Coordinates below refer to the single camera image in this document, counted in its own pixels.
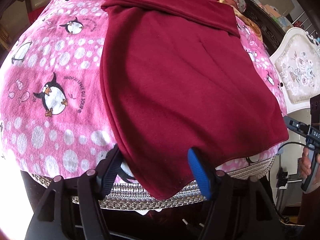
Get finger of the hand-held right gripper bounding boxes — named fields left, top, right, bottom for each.
left=283, top=116, right=310, bottom=140

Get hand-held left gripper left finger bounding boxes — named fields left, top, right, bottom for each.
left=25, top=144, right=124, bottom=240

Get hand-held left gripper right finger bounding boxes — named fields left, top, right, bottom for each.
left=187, top=147, right=284, bottom=240

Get dark red sweater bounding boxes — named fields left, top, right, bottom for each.
left=99, top=0, right=289, bottom=201

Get person's right hand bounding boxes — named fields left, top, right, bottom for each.
left=299, top=150, right=312, bottom=179

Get white floral headboard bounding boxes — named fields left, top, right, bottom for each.
left=268, top=27, right=320, bottom=111

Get dark carved wooden cabinet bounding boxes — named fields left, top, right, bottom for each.
left=239, top=0, right=287, bottom=58

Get chrome metal rack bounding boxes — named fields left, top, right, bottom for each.
left=287, top=12, right=320, bottom=38

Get cardboard box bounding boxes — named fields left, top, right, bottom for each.
left=257, top=2, right=280, bottom=18

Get pink penguin print blanket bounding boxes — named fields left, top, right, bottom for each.
left=0, top=0, right=288, bottom=181

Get black cable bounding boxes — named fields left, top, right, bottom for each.
left=272, top=142, right=308, bottom=222

